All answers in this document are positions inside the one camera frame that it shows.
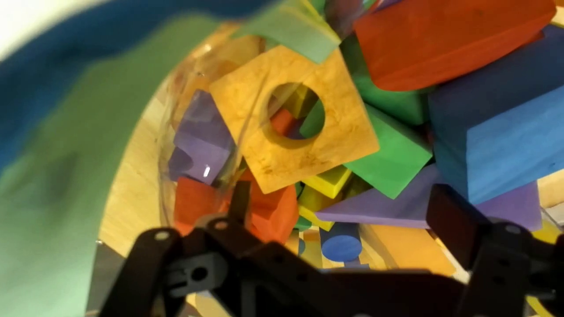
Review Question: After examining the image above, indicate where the large blue foam block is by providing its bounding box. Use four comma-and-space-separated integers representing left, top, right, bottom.
427, 25, 564, 209

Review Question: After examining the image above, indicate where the purple triangular foam block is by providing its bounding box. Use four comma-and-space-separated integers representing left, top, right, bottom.
316, 164, 544, 233

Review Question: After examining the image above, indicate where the triangular green foam block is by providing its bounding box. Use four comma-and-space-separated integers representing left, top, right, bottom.
344, 105, 436, 201

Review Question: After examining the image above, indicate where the large red foam block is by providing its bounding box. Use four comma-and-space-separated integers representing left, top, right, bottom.
351, 0, 558, 94

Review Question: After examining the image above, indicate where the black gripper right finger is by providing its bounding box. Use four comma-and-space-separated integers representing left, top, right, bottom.
427, 184, 564, 317

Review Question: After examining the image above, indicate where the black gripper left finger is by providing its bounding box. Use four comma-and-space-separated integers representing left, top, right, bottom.
99, 182, 307, 317

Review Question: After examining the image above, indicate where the blue foam cylinder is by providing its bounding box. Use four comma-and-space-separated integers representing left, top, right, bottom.
320, 223, 366, 265

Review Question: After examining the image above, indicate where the yellow square block with hole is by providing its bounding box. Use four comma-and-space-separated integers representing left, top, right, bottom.
209, 45, 381, 196

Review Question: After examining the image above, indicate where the clear bag with blue rim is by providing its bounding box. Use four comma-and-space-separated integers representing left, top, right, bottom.
0, 0, 343, 317

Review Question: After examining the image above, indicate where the yellow foam block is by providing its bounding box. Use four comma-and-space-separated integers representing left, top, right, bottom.
284, 87, 314, 120
302, 166, 353, 201

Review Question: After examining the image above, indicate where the orange-yellow flat foam block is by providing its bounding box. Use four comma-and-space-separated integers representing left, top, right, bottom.
360, 226, 466, 279

